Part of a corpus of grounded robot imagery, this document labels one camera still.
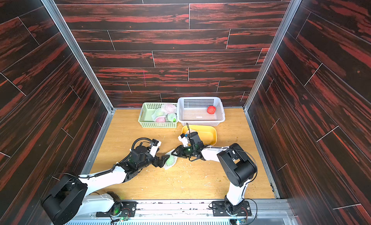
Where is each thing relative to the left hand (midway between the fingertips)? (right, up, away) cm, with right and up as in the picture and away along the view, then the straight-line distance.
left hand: (165, 153), depth 85 cm
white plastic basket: (+19, +28, +34) cm, 47 cm away
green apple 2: (+2, +22, +21) cm, 30 cm away
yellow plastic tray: (+28, +10, +19) cm, 35 cm away
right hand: (+6, -1, +5) cm, 8 cm away
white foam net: (+2, -1, +2) cm, 3 cm away
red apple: (+33, +28, +26) cm, 50 cm away
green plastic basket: (-18, +20, +25) cm, 37 cm away
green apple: (+3, -4, -1) cm, 6 cm away
